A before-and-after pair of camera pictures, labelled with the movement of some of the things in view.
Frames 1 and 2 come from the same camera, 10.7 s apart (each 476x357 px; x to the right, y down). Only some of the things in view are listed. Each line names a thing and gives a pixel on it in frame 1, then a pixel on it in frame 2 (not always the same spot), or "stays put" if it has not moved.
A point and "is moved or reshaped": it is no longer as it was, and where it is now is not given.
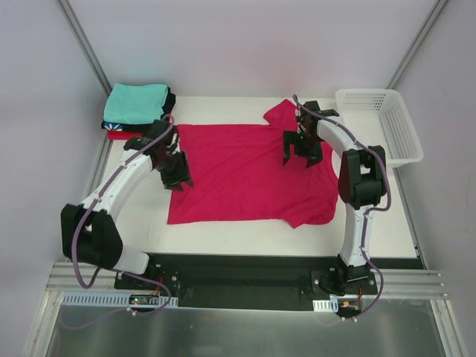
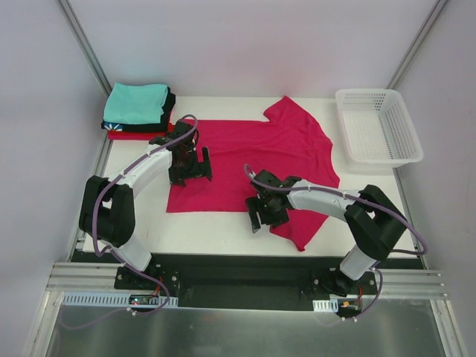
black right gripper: (302, 149) -> (258, 210)
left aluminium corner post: (85, 46) stays put
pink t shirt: (239, 174) is moved or reshaped
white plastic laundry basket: (378, 118) stays put
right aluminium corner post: (416, 44) stays put
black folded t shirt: (167, 108) stays put
